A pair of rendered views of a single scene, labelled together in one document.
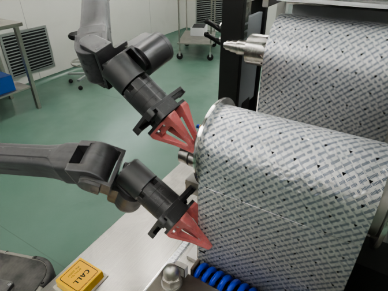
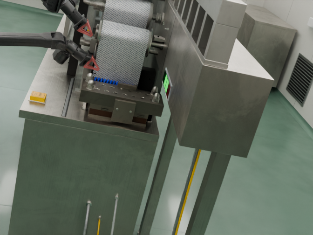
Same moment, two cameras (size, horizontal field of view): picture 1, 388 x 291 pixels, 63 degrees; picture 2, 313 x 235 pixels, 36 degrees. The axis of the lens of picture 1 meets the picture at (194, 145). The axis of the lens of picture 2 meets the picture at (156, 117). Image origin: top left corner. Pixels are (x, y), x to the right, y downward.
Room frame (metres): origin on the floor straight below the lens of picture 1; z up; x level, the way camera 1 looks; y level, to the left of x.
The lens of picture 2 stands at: (-1.56, 1.22, 1.83)
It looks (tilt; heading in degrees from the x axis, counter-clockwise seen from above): 22 degrees down; 319
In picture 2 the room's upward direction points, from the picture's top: 15 degrees clockwise
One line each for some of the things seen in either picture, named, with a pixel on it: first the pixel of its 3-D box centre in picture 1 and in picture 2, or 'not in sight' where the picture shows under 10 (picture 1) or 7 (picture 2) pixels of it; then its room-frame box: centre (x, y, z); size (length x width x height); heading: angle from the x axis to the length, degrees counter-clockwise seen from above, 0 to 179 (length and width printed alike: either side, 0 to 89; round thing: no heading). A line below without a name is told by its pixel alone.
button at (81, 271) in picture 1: (79, 278); (38, 96); (0.43, 0.25, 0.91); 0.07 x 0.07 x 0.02; 59
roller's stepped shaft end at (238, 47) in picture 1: (236, 47); (88, 2); (0.70, -0.09, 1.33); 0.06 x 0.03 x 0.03; 59
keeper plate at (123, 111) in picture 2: not in sight; (123, 111); (0.12, -0.05, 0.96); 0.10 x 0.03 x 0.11; 59
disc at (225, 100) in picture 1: (216, 141); (100, 32); (0.44, -0.04, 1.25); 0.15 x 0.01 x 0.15; 149
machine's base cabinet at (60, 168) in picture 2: not in sight; (89, 109); (1.22, -0.56, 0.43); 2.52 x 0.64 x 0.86; 149
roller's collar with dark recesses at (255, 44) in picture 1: (262, 50); (99, 4); (0.67, -0.14, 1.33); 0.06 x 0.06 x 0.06; 59
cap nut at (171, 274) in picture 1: (171, 274); (89, 77); (0.34, 0.04, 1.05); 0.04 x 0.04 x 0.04
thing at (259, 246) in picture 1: (263, 254); (118, 66); (0.33, -0.11, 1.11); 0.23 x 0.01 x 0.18; 59
